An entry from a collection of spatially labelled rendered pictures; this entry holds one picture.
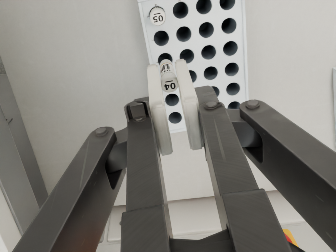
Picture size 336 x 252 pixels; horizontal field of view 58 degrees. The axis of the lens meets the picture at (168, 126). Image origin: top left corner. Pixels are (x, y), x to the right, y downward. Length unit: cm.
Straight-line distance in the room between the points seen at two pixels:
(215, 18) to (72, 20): 13
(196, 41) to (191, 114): 12
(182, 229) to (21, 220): 19
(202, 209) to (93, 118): 19
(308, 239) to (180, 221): 15
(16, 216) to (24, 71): 14
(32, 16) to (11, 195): 16
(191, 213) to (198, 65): 21
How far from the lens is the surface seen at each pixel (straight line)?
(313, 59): 35
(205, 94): 17
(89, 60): 31
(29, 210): 29
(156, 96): 16
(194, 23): 26
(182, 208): 42
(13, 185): 26
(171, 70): 23
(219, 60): 27
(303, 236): 40
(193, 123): 15
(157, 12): 24
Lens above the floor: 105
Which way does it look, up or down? 61 degrees down
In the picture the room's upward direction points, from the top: 173 degrees clockwise
